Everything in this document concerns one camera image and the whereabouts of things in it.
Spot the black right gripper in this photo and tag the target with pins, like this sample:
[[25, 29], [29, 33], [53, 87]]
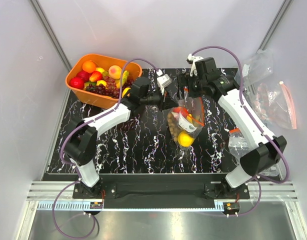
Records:
[[184, 80]]

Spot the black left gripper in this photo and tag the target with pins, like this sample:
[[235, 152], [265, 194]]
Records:
[[169, 103]]

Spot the clear zip bag orange zipper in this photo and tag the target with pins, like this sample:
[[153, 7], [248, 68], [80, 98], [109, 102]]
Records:
[[194, 122]]

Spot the yellow lemon large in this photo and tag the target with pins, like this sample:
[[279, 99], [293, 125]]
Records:
[[184, 139]]

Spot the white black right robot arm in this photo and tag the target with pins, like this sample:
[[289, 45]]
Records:
[[265, 149]]

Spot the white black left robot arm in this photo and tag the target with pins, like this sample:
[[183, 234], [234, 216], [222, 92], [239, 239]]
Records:
[[80, 144]]

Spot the clear blue zip bag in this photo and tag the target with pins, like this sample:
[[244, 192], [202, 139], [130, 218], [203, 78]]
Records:
[[257, 68]]

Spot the filled zip bag red zipper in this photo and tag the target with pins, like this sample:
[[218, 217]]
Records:
[[273, 104]]

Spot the yellow lemon small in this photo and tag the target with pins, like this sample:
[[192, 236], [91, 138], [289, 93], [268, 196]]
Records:
[[126, 92]]

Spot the green yellow banana bunch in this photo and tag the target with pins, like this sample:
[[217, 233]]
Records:
[[121, 82]]

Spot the pink peach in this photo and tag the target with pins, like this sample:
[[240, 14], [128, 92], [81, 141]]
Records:
[[115, 72]]

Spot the dark purple grape bunch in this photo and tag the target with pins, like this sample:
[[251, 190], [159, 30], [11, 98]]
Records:
[[105, 87]]

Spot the orange plastic fruit basket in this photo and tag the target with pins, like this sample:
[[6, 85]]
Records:
[[95, 79]]

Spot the dark red apple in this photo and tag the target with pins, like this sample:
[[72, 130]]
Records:
[[85, 76]]

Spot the orange fruit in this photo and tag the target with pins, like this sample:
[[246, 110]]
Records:
[[89, 66]]

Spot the bright red apple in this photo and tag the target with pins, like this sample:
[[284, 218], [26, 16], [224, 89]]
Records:
[[77, 83]]

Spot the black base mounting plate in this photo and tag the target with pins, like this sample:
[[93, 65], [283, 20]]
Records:
[[209, 185]]

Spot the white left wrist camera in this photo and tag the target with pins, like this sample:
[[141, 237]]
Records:
[[163, 82]]

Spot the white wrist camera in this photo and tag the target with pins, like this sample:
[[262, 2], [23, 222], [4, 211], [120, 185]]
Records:
[[191, 59], [163, 82]]

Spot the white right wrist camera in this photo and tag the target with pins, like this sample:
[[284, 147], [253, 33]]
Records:
[[191, 59]]

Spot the aluminium rail frame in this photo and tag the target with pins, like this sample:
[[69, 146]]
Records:
[[271, 213]]

